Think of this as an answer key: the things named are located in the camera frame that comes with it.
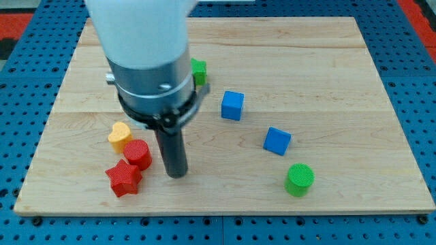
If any red star block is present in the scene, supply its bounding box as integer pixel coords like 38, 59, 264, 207
105, 159, 142, 197

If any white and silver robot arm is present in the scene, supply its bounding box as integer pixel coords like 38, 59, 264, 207
85, 0, 208, 134

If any green star block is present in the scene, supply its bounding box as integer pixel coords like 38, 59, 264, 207
191, 58, 207, 86

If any light wooden board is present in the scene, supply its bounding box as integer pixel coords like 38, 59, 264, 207
14, 17, 435, 216

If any blue cube block upper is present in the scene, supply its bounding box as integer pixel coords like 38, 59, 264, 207
221, 91, 245, 120

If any blue cube block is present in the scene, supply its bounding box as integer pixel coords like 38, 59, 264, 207
263, 127, 292, 156
221, 91, 245, 120

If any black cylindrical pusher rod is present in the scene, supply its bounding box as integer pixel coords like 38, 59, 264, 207
155, 130, 188, 178

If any blue cube block lower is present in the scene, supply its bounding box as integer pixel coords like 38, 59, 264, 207
263, 127, 292, 156

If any red cylinder block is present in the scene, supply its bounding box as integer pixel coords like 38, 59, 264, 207
123, 140, 153, 171

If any yellow heart block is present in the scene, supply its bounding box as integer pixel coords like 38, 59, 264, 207
108, 122, 134, 154

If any green cylinder block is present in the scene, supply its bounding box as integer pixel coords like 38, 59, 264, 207
284, 163, 315, 197

